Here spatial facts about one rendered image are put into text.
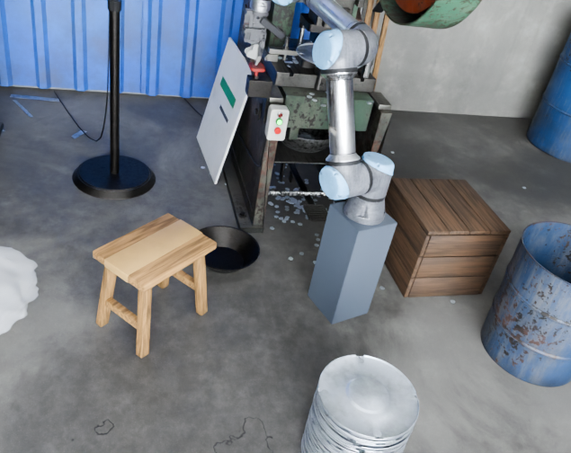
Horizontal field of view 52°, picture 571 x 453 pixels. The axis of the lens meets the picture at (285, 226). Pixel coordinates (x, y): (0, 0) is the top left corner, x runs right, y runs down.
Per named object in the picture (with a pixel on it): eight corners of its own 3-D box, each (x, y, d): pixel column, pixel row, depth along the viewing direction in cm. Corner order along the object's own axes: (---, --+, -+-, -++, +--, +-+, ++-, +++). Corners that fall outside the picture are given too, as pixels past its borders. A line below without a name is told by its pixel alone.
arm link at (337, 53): (373, 197, 198) (369, 26, 184) (339, 205, 190) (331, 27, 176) (351, 191, 208) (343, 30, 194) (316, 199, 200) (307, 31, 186)
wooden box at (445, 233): (481, 294, 260) (512, 230, 240) (404, 297, 249) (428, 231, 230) (441, 239, 291) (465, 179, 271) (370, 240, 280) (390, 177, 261)
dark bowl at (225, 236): (263, 281, 243) (266, 269, 239) (190, 283, 235) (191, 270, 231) (251, 238, 266) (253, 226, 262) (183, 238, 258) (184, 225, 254)
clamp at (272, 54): (301, 64, 257) (306, 40, 251) (264, 60, 253) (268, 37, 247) (298, 58, 262) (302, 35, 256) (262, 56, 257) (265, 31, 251)
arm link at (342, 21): (399, 39, 189) (317, -30, 215) (373, 40, 183) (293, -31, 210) (386, 71, 197) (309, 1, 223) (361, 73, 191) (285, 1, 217)
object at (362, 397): (405, 359, 181) (405, 357, 181) (430, 441, 158) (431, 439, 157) (312, 353, 177) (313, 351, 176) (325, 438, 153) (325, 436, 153)
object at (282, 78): (373, 93, 260) (376, 79, 256) (274, 85, 247) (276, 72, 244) (352, 66, 283) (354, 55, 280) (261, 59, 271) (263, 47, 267)
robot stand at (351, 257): (367, 313, 238) (397, 222, 212) (331, 324, 229) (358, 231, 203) (342, 285, 250) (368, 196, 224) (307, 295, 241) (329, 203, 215)
